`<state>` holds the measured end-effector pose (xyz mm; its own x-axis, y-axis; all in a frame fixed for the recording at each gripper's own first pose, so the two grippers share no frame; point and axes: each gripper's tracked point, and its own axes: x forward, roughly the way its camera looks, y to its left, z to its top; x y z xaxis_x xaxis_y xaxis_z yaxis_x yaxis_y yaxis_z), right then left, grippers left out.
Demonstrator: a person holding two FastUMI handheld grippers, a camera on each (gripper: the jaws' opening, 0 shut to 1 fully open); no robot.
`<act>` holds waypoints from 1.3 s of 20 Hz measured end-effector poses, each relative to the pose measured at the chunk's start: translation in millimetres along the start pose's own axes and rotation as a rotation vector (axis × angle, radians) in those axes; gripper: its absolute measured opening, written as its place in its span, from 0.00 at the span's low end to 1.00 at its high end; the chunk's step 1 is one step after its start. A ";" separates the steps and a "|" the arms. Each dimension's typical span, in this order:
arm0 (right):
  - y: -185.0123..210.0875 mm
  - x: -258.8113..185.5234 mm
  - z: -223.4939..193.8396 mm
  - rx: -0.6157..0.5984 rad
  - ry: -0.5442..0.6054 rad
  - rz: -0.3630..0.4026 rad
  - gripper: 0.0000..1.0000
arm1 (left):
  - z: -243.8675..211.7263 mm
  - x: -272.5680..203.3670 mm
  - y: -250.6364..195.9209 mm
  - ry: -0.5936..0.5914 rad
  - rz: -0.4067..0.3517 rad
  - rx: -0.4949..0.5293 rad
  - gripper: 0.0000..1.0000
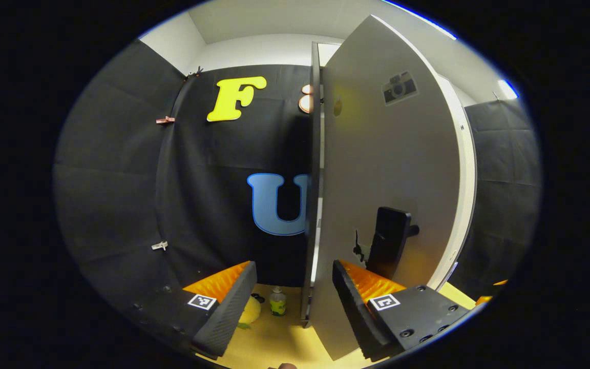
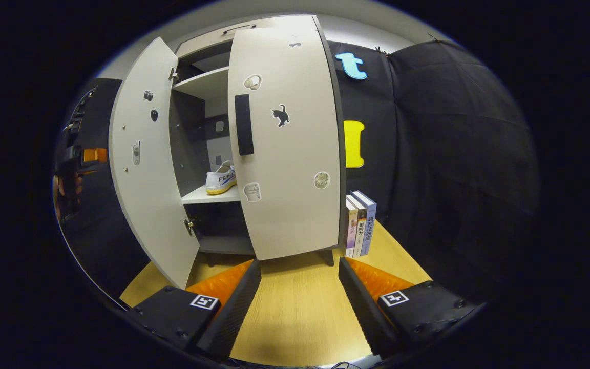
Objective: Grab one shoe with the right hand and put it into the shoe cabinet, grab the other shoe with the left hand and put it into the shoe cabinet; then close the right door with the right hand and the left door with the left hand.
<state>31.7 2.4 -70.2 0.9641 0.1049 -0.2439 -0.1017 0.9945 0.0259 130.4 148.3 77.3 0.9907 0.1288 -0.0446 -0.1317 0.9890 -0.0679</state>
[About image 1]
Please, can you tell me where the small ceiling light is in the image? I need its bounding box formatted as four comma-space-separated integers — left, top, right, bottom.
497, 79, 520, 99

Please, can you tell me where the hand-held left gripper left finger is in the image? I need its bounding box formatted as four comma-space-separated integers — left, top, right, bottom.
131, 260, 258, 359

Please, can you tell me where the white cabinet door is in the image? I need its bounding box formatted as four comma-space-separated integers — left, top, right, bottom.
308, 14, 462, 362
426, 76, 478, 292

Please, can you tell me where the black door handle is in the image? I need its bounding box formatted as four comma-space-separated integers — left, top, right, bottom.
366, 207, 420, 280

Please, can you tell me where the white shoe cabinet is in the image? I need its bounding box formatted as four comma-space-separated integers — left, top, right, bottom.
300, 14, 478, 362

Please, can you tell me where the large ceiling light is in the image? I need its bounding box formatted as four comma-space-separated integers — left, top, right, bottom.
382, 0, 457, 40

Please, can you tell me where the yellow soft toy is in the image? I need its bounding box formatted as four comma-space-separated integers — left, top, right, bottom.
238, 296, 262, 329

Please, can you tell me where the black backdrop cloth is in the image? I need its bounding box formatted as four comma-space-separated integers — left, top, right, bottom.
449, 97, 542, 300
53, 38, 321, 308

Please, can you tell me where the green label bottle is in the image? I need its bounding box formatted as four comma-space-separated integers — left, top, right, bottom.
269, 286, 287, 316

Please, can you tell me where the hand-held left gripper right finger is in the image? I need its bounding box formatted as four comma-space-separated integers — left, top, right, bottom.
332, 259, 472, 362

